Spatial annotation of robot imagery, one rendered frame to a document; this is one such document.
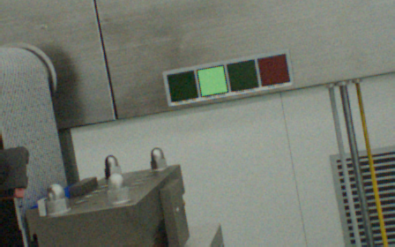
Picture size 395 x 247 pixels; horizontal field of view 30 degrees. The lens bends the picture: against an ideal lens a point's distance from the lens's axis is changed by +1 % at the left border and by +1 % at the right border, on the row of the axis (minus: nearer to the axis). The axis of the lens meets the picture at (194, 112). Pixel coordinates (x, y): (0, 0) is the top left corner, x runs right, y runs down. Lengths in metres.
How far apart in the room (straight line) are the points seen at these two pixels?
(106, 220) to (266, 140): 2.70
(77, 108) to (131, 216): 0.44
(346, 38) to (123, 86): 0.44
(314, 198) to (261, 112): 0.51
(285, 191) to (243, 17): 2.46
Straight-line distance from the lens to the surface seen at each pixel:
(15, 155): 1.12
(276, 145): 3.77
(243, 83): 1.41
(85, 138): 3.93
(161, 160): 1.43
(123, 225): 1.10
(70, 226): 1.13
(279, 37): 1.41
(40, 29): 1.50
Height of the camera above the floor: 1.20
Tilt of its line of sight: 3 degrees down
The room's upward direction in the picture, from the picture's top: 10 degrees counter-clockwise
